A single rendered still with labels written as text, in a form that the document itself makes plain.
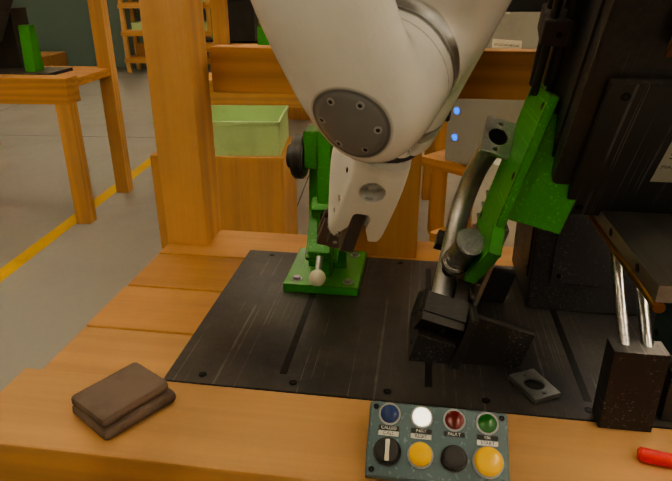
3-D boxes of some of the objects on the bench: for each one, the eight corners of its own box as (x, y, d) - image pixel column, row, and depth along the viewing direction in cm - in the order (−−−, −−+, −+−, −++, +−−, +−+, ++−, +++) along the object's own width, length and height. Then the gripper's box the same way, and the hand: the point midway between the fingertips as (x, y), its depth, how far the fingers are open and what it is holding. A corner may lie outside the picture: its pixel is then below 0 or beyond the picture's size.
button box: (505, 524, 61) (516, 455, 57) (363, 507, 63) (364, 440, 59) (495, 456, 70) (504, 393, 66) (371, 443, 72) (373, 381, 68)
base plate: (1113, 484, 64) (1123, 469, 63) (163, 391, 79) (162, 378, 78) (856, 297, 102) (860, 287, 101) (250, 258, 117) (249, 249, 116)
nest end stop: (453, 341, 82) (464, 331, 78) (412, 328, 83) (421, 318, 78) (454, 333, 83) (465, 323, 78) (414, 321, 83) (422, 310, 79)
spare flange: (560, 397, 74) (561, 392, 74) (534, 404, 73) (535, 399, 73) (532, 372, 79) (533, 367, 79) (507, 379, 78) (508, 374, 78)
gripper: (341, 41, 48) (299, 177, 63) (337, 181, 40) (290, 299, 55) (425, 60, 50) (366, 188, 65) (439, 198, 41) (366, 309, 56)
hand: (336, 229), depth 58 cm, fingers closed
